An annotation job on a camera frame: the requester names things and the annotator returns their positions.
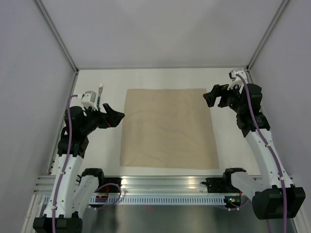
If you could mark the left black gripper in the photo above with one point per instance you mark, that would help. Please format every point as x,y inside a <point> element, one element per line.
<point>114,119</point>

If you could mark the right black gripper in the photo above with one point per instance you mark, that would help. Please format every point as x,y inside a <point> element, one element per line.
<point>219,90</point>

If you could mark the fork with teal handle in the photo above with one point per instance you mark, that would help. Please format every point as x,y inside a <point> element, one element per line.
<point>100,90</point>

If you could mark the beige cloth napkin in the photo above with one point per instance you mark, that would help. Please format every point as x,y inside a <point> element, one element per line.
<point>168,128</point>

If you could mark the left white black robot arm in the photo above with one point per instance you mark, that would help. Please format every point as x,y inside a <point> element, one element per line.
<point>71,192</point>

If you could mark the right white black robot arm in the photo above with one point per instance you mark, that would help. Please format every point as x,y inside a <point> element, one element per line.
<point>275,196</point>

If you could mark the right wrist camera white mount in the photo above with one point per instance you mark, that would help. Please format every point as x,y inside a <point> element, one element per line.
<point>238,78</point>

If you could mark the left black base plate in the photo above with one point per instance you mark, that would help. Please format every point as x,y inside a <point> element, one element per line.
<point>111,188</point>

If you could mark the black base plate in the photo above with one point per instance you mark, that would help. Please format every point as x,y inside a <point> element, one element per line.
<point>215,185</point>
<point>111,188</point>

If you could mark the white slotted cable duct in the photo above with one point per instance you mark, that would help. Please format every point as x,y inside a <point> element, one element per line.
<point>160,200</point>

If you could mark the left aluminium frame post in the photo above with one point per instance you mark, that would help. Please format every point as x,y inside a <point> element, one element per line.
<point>51,26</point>

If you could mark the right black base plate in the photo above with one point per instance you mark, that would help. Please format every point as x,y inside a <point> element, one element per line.
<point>215,185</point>

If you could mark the aluminium front rail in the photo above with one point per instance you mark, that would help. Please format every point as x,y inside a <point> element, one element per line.
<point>143,185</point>

